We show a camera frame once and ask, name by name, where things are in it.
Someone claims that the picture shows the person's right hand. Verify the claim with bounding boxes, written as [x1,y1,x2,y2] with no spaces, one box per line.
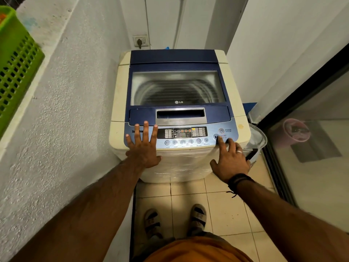
[210,136,251,184]

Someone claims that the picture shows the person's left hand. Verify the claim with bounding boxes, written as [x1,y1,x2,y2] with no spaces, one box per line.
[125,121,162,169]

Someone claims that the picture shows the person's left forearm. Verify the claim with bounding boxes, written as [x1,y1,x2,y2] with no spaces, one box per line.
[9,158,149,262]

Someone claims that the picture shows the person's right forearm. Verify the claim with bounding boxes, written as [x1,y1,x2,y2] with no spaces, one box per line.
[236,179,349,262]

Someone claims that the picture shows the black wristband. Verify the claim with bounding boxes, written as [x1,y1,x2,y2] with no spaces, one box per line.
[226,173,256,199]

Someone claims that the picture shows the white mesh laundry basket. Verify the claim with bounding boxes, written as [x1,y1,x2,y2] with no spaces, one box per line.
[241,122,268,168]

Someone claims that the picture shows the blue plastic object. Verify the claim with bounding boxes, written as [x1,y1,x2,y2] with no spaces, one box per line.
[242,102,257,116]

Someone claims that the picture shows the cream and blue washing machine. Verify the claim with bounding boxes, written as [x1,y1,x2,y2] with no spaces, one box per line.
[109,49,251,184]

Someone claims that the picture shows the person's right sandal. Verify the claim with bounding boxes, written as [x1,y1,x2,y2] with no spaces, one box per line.
[188,204,207,235]

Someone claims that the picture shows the pink bucket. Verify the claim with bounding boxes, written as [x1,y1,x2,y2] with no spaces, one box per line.
[282,118,311,145]

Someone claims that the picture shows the black framed glass door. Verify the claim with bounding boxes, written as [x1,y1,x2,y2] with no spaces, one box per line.
[257,43,349,233]

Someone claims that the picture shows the blue washing machine lid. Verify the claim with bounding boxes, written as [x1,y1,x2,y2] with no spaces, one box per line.
[125,49,234,126]

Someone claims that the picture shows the orange shirt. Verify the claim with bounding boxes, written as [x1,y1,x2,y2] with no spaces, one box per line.
[144,236,254,262]

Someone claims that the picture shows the green plastic basket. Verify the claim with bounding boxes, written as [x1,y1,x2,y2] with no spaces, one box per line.
[0,5,45,138]

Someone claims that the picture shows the white wall socket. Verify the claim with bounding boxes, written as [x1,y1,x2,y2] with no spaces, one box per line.
[133,35,150,48]

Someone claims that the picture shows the white wall pipe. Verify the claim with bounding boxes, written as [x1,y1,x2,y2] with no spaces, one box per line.
[173,0,189,49]

